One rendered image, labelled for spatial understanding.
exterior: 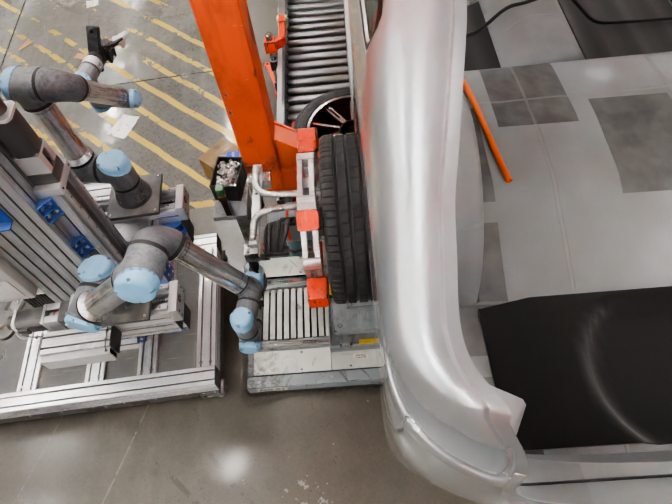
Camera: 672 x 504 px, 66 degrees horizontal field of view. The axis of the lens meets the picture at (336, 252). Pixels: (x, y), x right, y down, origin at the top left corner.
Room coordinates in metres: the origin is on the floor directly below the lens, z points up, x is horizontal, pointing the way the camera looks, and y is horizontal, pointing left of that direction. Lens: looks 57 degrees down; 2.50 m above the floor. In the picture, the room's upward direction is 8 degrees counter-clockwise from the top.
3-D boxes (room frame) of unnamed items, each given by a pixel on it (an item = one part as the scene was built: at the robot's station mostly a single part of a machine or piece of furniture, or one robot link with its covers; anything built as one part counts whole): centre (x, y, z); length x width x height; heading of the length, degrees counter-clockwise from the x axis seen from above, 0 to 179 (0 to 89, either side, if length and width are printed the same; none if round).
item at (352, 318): (1.20, -0.10, 0.32); 0.40 x 0.30 x 0.28; 176
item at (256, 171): (1.32, 0.18, 1.03); 0.19 x 0.18 x 0.11; 86
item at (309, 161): (1.21, 0.07, 0.85); 0.54 x 0.07 x 0.54; 176
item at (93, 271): (1.01, 0.83, 0.98); 0.13 x 0.12 x 0.14; 167
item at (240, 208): (1.82, 0.49, 0.44); 0.43 x 0.17 x 0.03; 176
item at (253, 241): (1.12, 0.20, 1.03); 0.19 x 0.18 x 0.11; 86
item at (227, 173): (1.81, 0.49, 0.51); 0.20 x 0.14 x 0.13; 168
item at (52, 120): (1.54, 0.96, 1.19); 0.15 x 0.12 x 0.55; 75
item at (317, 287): (0.89, 0.09, 0.85); 0.09 x 0.08 x 0.07; 176
